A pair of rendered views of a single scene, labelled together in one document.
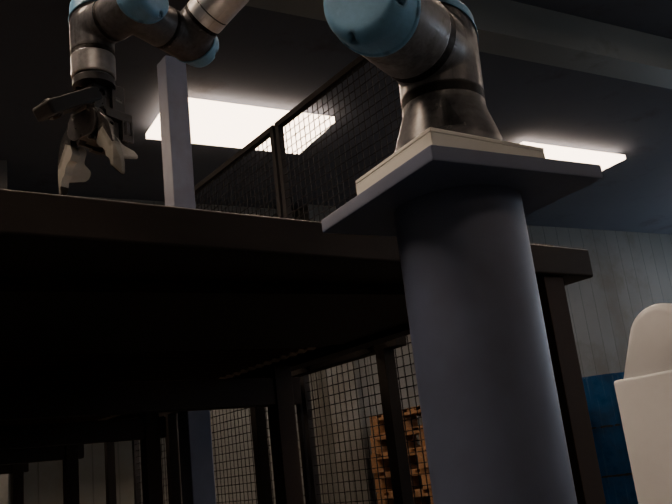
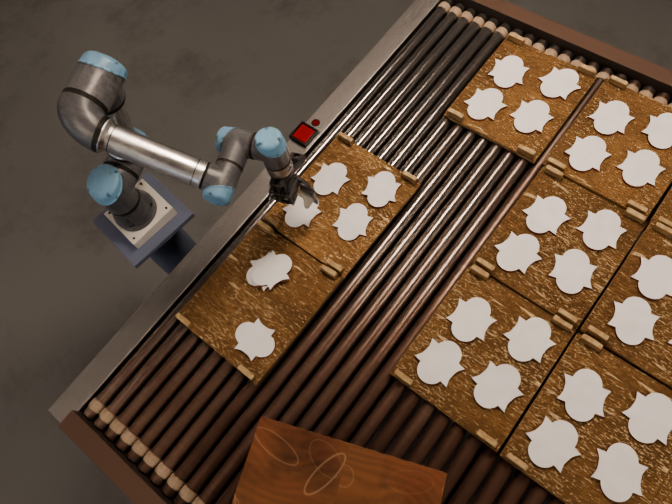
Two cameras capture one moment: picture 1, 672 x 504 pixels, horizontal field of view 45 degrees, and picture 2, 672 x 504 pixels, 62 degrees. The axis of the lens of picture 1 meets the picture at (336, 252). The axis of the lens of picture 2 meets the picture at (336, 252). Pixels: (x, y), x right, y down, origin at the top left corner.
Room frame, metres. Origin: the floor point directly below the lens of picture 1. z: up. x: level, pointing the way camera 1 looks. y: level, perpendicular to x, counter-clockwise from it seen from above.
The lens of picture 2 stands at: (2.16, 0.47, 2.56)
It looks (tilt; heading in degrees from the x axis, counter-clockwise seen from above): 65 degrees down; 181
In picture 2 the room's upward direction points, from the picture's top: 18 degrees counter-clockwise
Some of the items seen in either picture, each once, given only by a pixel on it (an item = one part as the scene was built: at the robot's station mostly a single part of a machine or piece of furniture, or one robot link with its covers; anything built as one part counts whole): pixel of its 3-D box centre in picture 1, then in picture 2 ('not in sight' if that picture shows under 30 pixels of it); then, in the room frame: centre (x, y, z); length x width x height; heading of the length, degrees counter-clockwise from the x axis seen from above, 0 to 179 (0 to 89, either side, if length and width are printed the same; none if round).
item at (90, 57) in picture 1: (92, 71); (280, 165); (1.24, 0.38, 1.24); 0.08 x 0.08 x 0.05
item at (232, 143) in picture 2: (139, 12); (236, 147); (1.20, 0.29, 1.32); 0.11 x 0.11 x 0.08; 57
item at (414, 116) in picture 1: (446, 132); (129, 205); (1.03, -0.17, 0.96); 0.15 x 0.15 x 0.10
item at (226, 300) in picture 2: not in sight; (258, 298); (1.48, 0.19, 0.93); 0.41 x 0.35 x 0.02; 126
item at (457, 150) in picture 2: not in sight; (384, 244); (1.42, 0.62, 0.90); 1.95 x 0.05 x 0.05; 127
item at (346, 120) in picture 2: not in sight; (291, 184); (1.10, 0.38, 0.90); 1.95 x 0.05 x 0.05; 127
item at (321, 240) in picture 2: not in sight; (341, 202); (1.24, 0.52, 0.93); 0.41 x 0.35 x 0.02; 126
